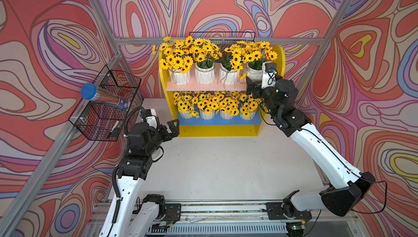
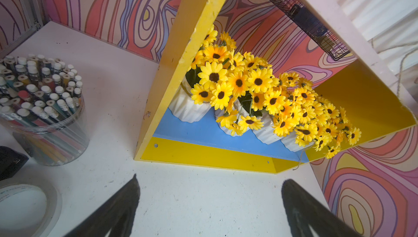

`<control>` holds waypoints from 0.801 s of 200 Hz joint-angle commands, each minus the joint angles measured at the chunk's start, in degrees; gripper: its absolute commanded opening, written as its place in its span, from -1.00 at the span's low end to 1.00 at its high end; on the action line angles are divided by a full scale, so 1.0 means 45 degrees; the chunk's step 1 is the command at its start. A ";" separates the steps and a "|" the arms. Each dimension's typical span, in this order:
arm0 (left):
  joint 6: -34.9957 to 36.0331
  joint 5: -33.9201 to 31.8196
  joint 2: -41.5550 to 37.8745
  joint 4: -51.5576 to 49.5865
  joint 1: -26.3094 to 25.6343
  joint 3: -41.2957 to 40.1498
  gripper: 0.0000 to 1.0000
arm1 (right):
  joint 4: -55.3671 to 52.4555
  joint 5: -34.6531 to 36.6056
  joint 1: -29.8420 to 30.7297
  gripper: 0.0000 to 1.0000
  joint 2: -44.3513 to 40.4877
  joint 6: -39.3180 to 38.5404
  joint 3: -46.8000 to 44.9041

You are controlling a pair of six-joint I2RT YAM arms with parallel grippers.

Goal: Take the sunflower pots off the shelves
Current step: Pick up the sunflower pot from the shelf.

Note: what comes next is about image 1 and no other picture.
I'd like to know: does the sunflower pot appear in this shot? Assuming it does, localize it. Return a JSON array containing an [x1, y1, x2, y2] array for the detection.
[[219, 41, 246, 85], [240, 41, 278, 81], [189, 38, 222, 85], [152, 36, 193, 85], [215, 91, 241, 120], [173, 91, 200, 119], [239, 94, 261, 121], [197, 92, 219, 121]]

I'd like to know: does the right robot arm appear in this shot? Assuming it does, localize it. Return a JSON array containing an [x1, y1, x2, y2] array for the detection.
[[246, 77, 376, 217]]

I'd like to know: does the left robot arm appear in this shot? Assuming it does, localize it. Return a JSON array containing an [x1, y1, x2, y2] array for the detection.
[[99, 106, 180, 237]]

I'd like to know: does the yellow shelf unit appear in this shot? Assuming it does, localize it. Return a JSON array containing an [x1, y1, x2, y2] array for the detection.
[[159, 45, 285, 137]]

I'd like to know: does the black marker in basket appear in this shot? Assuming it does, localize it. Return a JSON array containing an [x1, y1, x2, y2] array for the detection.
[[107, 120, 120, 139]]

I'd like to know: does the blue capped pencil tube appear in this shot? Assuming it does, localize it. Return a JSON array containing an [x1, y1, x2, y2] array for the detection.
[[80, 83, 129, 111]]

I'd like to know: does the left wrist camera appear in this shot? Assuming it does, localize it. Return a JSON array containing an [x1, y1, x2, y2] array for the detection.
[[145, 109, 158, 128]]

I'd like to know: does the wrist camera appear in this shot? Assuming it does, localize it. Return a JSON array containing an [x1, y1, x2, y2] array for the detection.
[[261, 62, 278, 89], [145, 109, 158, 128]]

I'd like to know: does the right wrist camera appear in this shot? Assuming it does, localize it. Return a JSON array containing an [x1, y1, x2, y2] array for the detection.
[[261, 62, 278, 89]]

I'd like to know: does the black wire basket left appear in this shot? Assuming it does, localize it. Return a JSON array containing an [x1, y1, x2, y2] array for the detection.
[[69, 66, 142, 141]]

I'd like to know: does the black wire basket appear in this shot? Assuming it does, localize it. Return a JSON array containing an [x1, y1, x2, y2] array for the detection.
[[189, 30, 256, 46], [69, 66, 142, 141]]

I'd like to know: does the black wire basket rear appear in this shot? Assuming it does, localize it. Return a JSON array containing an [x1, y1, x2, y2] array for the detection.
[[189, 30, 256, 46]]

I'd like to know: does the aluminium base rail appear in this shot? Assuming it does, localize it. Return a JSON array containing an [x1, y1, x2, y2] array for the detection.
[[91, 198, 360, 236]]

